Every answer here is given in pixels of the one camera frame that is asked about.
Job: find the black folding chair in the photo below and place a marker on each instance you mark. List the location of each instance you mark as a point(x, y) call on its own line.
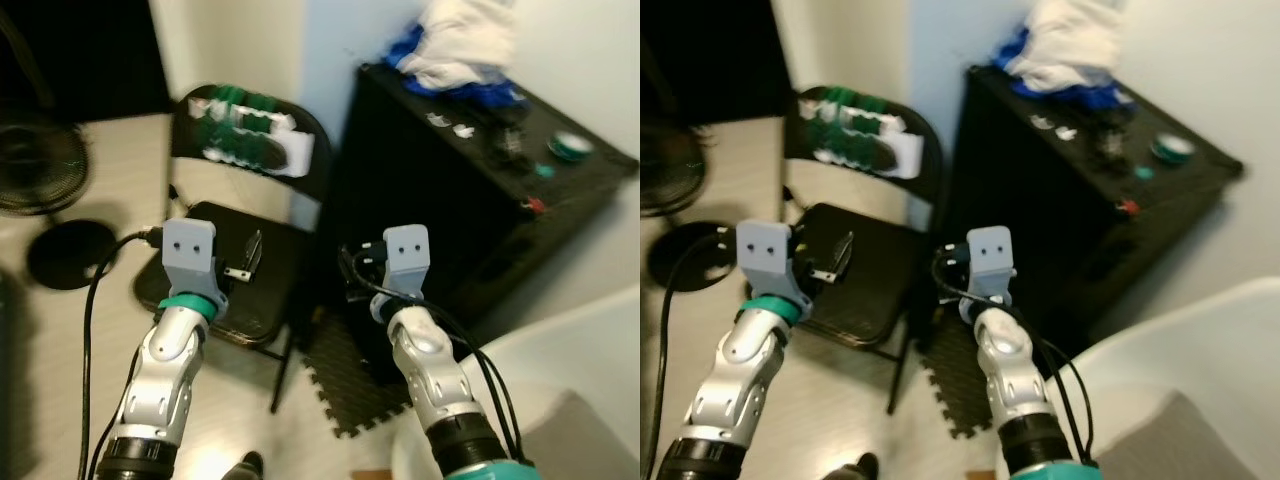
point(270, 290)
point(880, 295)

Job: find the black cabinet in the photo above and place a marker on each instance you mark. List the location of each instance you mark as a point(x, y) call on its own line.
point(1040, 200)
point(430, 200)

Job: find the white rack with green parts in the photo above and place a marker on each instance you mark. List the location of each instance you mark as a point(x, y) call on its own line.
point(290, 150)
point(900, 155)

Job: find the dark foam puzzle mat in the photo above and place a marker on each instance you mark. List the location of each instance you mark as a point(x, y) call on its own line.
point(960, 400)
point(345, 390)

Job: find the black standing fan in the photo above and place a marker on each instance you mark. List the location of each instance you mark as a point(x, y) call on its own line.
point(690, 258)
point(70, 255)

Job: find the small white object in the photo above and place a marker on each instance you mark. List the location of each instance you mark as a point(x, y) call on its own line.
point(1067, 132)
point(465, 130)
point(1041, 122)
point(438, 119)

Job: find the small red object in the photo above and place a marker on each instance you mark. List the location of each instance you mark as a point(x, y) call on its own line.
point(1130, 207)
point(535, 206)

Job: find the dark glass object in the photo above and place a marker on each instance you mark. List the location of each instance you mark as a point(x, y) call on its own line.
point(510, 145)
point(1113, 145)

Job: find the small teal cap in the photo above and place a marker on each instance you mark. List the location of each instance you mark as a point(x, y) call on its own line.
point(544, 170)
point(1144, 172)

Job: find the blue cloth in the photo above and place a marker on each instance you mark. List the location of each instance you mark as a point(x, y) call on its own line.
point(1095, 98)
point(490, 96)

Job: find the green tape roll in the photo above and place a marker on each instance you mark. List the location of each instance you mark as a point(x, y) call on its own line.
point(570, 155)
point(1172, 157)

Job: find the white cloth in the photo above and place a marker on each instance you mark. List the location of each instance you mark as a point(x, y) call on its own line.
point(1070, 45)
point(460, 45)

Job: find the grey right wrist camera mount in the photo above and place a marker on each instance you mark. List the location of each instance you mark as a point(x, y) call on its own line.
point(408, 250)
point(992, 250)

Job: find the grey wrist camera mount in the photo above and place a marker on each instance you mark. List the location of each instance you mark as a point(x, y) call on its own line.
point(188, 250)
point(992, 250)
point(765, 250)
point(408, 250)

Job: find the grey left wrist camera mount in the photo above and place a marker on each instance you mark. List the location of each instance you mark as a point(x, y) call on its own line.
point(188, 250)
point(765, 250)

